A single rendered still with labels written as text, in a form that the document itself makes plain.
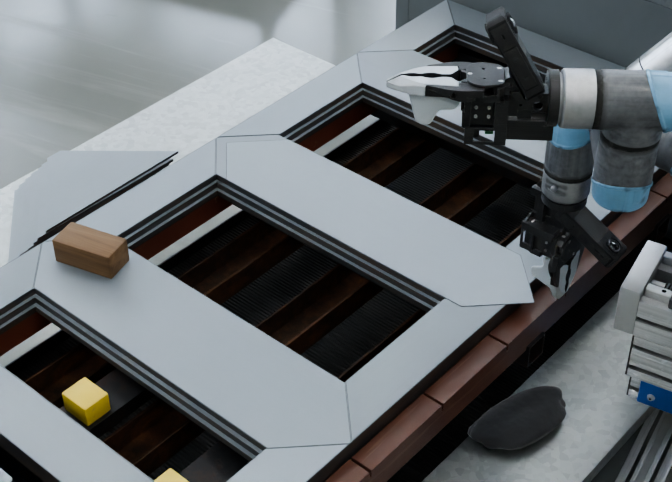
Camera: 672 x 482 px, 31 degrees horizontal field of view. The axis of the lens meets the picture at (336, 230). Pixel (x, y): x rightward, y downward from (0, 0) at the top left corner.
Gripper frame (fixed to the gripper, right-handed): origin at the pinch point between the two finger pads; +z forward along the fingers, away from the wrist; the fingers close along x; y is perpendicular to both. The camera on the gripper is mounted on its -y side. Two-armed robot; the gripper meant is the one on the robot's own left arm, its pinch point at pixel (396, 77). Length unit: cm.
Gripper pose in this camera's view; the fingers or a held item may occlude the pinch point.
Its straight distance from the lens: 152.7
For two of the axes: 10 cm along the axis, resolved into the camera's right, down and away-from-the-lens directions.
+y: 0.0, 8.6, 5.1
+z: -10.0, -0.4, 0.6
